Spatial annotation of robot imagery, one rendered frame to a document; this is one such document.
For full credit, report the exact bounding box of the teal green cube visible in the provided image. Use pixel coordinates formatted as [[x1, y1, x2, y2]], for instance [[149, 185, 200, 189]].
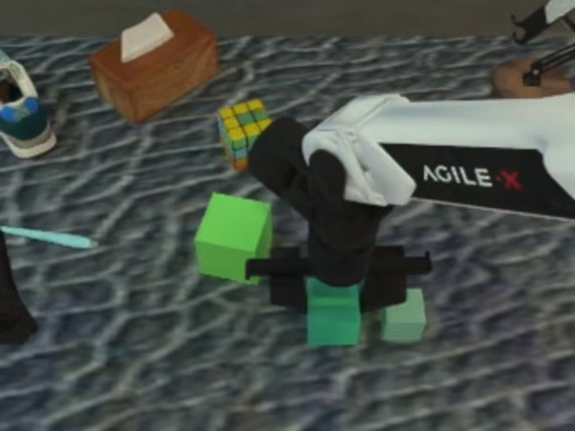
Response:
[[305, 277, 363, 347]]

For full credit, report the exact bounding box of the small light green cube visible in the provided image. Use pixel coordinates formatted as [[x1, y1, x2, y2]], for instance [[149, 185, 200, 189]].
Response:
[[378, 287, 428, 345]]

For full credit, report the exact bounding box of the bright green cube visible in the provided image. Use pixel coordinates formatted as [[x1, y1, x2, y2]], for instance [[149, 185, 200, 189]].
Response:
[[193, 192, 274, 286]]

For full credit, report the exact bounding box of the yellow green puzzle cube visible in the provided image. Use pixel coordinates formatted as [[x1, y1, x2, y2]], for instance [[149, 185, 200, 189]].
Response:
[[217, 98, 274, 172]]

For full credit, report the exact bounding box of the blue water pattern tablecloth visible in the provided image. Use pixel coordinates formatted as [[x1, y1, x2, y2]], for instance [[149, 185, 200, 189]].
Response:
[[0, 33, 575, 431]]

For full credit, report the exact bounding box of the brown wooden tissue box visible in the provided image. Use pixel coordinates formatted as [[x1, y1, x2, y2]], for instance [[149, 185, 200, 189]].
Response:
[[87, 10, 221, 125]]

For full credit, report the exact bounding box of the light teal pen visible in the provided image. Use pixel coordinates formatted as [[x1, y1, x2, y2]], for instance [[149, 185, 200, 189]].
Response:
[[0, 224, 98, 250]]

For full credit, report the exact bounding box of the black clamp rod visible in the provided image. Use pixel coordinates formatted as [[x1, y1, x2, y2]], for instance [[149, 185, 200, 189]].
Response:
[[521, 41, 575, 87]]

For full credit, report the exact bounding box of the white tissue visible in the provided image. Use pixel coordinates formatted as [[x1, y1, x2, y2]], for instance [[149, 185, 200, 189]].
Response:
[[119, 12, 176, 63]]

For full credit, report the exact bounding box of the white teal blue sneaker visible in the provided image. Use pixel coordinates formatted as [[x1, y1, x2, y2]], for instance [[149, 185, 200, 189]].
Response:
[[0, 48, 58, 160]]

